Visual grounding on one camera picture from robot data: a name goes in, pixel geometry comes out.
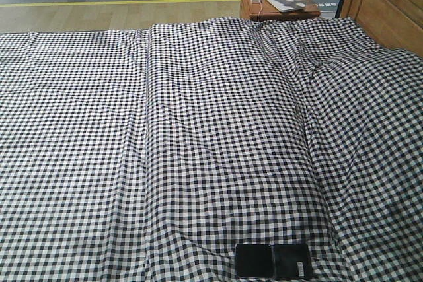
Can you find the black foldable phone purple case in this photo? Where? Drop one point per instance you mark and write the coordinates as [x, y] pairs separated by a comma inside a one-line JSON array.
[[280, 261]]

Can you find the black white checkered bed sheet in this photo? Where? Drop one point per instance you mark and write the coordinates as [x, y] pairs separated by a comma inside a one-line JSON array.
[[149, 155]]

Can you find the wooden headboard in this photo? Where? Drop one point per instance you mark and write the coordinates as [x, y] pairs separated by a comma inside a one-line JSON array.
[[391, 23]]

